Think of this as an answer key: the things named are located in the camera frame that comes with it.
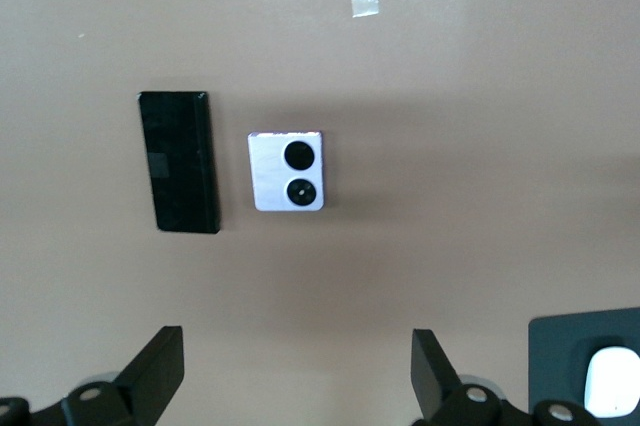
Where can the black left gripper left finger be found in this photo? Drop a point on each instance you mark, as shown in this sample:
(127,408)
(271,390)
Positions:
(155,371)

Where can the lavender white flip phone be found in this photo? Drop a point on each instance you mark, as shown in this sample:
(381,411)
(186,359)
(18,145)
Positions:
(265,176)

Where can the white computer mouse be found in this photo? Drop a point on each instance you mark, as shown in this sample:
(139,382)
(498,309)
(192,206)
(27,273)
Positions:
(615,381)

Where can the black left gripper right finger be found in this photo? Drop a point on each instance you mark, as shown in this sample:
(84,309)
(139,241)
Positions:
(430,371)

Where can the black mouse pad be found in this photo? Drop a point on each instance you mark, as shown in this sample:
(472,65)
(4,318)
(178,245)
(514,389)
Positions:
(550,356)

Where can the black slab phone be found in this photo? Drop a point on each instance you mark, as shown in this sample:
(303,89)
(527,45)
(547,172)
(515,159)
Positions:
(175,166)

